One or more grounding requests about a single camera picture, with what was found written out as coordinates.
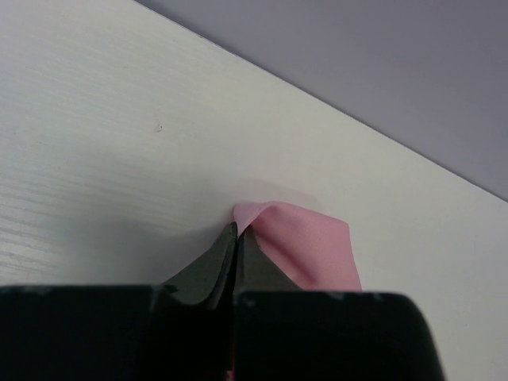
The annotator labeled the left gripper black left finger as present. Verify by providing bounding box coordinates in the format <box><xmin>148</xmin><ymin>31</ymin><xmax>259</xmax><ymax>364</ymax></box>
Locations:
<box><xmin>164</xmin><ymin>222</ymin><xmax>238</xmax><ymax>310</ymax></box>

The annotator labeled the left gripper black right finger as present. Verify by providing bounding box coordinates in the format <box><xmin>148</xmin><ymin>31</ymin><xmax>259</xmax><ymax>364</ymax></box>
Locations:
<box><xmin>233</xmin><ymin>229</ymin><xmax>300</xmax><ymax>296</ymax></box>

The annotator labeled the pink t-shirt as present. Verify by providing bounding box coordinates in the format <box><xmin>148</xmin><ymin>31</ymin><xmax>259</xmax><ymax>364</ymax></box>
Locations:
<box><xmin>225</xmin><ymin>200</ymin><xmax>364</xmax><ymax>381</ymax></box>

